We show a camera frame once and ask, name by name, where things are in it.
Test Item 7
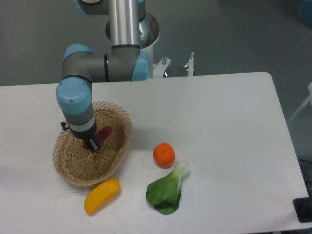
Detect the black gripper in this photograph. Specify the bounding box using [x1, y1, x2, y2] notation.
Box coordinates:
[60, 121, 101, 153]

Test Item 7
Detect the purple red sweet potato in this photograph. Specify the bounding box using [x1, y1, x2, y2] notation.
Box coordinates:
[93, 126, 113, 151]

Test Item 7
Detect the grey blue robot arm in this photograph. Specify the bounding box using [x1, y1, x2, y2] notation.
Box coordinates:
[56, 0, 150, 152]

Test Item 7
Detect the woven wicker basket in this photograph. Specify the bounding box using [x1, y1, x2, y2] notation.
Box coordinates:
[52, 101, 132, 187]

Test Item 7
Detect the yellow mango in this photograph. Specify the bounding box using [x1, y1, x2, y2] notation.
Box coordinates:
[84, 178, 120, 215]

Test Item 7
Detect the orange tangerine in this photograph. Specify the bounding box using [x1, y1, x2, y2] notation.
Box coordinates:
[153, 142, 176, 168]

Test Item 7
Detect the green bok choy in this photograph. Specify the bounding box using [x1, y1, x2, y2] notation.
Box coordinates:
[145, 160, 190, 215]

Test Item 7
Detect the black device at edge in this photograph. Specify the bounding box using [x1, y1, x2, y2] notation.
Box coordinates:
[293, 197, 312, 223]

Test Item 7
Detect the blue object top right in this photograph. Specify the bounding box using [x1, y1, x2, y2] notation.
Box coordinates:
[298, 0, 312, 26]

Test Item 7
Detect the white clamp post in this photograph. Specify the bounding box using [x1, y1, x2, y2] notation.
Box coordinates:
[184, 51, 195, 77]

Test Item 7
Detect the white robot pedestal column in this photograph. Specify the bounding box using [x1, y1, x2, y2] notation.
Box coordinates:
[105, 12, 160, 78]

